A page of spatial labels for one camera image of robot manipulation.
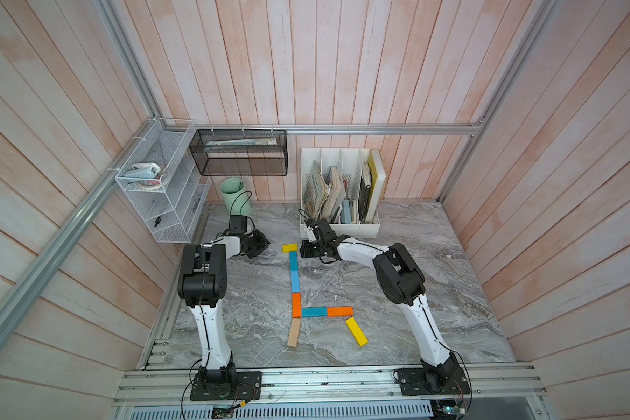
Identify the small yellow wooden block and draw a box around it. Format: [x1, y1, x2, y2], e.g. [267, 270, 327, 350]
[282, 243, 299, 253]

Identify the teal wooden block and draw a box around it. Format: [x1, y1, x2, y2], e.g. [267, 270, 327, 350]
[289, 251, 299, 272]
[301, 307, 327, 319]

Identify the light blue wooden block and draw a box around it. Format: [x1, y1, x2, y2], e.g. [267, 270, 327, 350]
[290, 271, 300, 293]

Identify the orange wooden block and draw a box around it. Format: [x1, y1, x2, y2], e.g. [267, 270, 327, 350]
[292, 292, 302, 319]
[327, 306, 354, 318]

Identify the natural wooden block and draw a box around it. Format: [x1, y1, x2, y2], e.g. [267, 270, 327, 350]
[287, 318, 302, 348]

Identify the long yellow wooden block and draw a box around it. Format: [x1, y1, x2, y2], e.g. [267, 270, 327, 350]
[346, 317, 369, 348]

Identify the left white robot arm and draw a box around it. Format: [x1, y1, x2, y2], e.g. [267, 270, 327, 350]
[177, 215, 270, 395]

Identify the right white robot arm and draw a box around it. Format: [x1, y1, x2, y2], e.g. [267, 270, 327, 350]
[300, 218, 460, 391]

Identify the mint green plastic cup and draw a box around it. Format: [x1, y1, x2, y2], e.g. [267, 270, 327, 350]
[220, 177, 252, 217]

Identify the illustrated Chinese history book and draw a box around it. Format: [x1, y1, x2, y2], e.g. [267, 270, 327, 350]
[302, 161, 329, 219]

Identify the white plastic file organizer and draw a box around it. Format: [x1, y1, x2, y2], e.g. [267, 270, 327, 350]
[300, 148, 381, 238]

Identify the cream hardcover book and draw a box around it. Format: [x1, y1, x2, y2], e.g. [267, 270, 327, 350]
[365, 149, 387, 223]

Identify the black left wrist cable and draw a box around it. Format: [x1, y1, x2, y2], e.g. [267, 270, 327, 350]
[228, 190, 254, 217]

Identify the black wire mesh basket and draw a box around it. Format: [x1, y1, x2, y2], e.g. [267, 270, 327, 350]
[189, 129, 289, 176]

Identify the white wire shelf rack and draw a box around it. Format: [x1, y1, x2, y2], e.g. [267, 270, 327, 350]
[115, 118, 211, 243]

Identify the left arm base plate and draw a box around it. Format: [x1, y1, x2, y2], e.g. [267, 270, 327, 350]
[190, 369, 263, 402]

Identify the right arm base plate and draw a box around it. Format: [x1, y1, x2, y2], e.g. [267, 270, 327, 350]
[395, 367, 471, 397]

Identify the aluminium front rail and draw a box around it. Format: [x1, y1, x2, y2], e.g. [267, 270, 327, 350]
[113, 362, 547, 407]

